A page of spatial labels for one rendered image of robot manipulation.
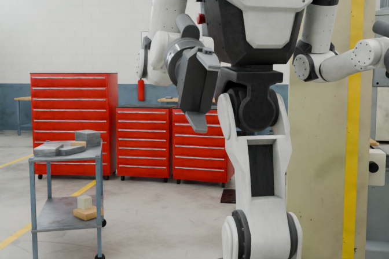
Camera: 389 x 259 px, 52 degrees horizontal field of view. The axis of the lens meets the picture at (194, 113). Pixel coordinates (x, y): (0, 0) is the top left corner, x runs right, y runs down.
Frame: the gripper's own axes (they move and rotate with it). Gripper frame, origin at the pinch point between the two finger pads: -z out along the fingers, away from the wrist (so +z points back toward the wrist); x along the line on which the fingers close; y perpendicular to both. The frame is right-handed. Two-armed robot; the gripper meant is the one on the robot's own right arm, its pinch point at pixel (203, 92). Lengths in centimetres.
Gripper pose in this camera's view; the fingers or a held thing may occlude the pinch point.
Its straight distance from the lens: 64.9
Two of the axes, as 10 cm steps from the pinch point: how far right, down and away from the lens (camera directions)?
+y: 9.7, 0.8, 2.4
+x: 1.8, -8.9, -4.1
